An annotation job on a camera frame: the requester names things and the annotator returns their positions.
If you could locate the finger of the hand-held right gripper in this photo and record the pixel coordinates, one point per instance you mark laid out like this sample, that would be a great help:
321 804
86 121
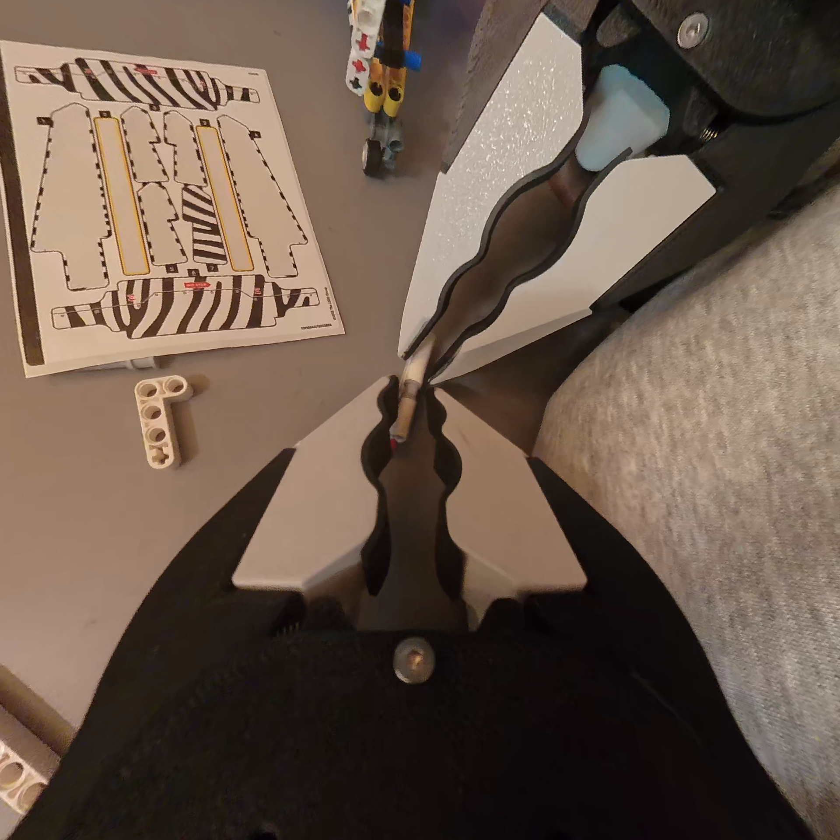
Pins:
499 131
623 229

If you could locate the large white lego beam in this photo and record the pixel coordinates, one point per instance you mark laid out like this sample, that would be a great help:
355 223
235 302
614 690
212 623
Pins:
19 781

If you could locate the white round lego connector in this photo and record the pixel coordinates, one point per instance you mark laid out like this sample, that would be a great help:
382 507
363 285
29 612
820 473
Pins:
405 413

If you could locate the yellow black lego model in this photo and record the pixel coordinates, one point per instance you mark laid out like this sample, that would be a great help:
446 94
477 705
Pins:
387 72

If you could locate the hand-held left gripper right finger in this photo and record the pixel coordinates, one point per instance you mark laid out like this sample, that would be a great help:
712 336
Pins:
512 525

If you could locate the light grey lego piece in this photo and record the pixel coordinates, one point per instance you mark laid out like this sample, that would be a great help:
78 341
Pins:
141 362

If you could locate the white lego L-beam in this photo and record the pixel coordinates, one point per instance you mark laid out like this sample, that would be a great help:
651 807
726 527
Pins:
158 424

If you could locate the zebra sticker sheet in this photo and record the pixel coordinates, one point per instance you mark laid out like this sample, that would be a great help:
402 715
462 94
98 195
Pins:
164 164

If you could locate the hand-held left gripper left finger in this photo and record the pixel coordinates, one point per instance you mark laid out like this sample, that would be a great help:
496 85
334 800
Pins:
315 518

